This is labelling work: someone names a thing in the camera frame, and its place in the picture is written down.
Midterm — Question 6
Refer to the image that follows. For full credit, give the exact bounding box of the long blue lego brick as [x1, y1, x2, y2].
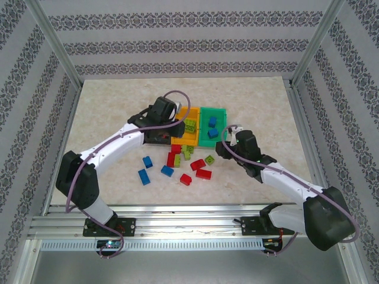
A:
[137, 169, 152, 186]

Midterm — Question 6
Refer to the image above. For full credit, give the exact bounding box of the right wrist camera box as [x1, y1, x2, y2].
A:
[229, 125, 245, 140]

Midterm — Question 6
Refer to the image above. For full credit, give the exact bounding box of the aluminium rail beam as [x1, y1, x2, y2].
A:
[28, 204, 353, 238]

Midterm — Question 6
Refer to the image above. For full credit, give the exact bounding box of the yellow plastic bin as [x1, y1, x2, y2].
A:
[171, 106, 200, 147]

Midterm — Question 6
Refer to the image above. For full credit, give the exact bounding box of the perforated metal cable duct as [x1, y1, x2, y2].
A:
[40, 238, 266, 252]

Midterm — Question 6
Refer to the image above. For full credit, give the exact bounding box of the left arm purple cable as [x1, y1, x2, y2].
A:
[65, 89, 192, 260]

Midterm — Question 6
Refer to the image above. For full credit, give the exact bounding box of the aluminium frame post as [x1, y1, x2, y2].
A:
[25, 0, 84, 89]
[289, 0, 349, 88]

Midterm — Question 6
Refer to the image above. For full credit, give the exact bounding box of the aluminium side rail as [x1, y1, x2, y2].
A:
[288, 83, 339, 214]
[41, 85, 84, 217]

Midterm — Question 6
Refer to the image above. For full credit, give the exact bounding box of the green plastic bin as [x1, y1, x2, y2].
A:
[197, 107, 229, 149]

